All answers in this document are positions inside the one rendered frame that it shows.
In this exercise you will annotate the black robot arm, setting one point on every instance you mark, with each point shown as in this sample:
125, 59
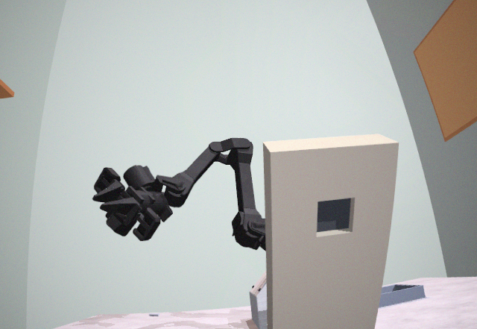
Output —
248, 224

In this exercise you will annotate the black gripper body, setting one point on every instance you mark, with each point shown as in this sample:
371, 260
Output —
149, 221

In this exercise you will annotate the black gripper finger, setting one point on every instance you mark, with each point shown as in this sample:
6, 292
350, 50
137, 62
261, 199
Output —
125, 209
109, 193

